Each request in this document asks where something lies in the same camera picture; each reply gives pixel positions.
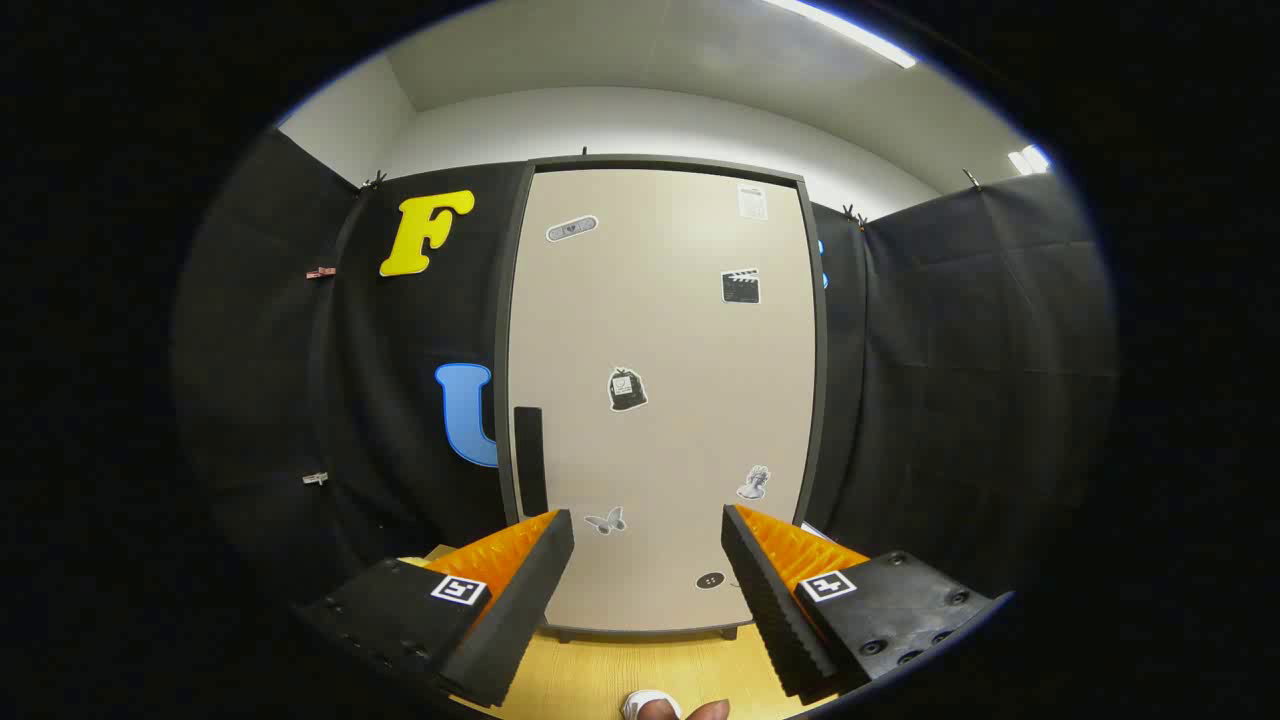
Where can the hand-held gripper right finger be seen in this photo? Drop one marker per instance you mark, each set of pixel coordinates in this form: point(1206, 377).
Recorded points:
point(775, 610)

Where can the small ceiling light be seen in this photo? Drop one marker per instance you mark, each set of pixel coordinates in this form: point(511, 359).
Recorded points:
point(1030, 159)

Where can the black backdrop cloth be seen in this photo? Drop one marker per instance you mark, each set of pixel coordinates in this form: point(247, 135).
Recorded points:
point(950, 350)

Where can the grey shoe cabinet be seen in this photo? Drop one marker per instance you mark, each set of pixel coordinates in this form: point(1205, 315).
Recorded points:
point(819, 330)

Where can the long ceiling light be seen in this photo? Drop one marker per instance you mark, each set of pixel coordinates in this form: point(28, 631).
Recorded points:
point(850, 32)

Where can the white shoe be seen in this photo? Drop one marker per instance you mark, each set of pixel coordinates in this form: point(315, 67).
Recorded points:
point(650, 706)

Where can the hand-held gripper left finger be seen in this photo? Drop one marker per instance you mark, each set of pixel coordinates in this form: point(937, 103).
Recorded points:
point(520, 610)

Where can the black clip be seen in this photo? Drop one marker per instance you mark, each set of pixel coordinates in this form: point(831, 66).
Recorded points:
point(853, 213)
point(375, 180)
point(971, 178)

